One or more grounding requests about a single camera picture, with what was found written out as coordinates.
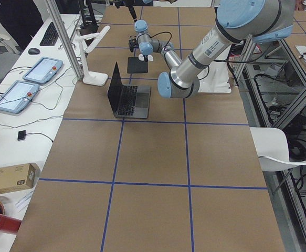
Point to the small black puck device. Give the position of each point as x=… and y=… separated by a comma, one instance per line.
x=21, y=135

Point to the blue teach pendant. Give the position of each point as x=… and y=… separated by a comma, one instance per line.
x=18, y=96
x=43, y=70

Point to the upper blue teach pendant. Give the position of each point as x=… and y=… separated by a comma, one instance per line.
x=43, y=70

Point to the cardboard lamp box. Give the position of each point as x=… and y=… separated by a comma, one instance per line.
x=17, y=177

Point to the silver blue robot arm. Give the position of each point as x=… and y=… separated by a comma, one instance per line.
x=148, y=2
x=265, y=21

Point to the aluminium frame post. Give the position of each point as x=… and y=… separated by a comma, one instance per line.
x=66, y=42

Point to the black mouse pad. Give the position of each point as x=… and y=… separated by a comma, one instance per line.
x=135, y=65

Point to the red cylinder object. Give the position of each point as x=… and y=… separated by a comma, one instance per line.
x=9, y=225

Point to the grey laptop computer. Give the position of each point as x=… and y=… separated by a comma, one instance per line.
x=128, y=101

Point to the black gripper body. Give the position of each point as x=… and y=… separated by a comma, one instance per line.
x=145, y=57
x=132, y=11

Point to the lower blue teach pendant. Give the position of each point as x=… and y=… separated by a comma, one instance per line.
x=18, y=96

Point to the black computer mouse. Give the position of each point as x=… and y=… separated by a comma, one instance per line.
x=33, y=51

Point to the white computer mouse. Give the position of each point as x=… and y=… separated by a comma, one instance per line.
x=141, y=58

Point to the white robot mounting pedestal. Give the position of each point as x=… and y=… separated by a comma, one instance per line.
x=214, y=79

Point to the person in black shirt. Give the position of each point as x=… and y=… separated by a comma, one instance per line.
x=21, y=19

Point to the black keyboard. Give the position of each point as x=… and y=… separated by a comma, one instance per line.
x=50, y=36

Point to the white chair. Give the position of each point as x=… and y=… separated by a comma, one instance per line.
x=273, y=152

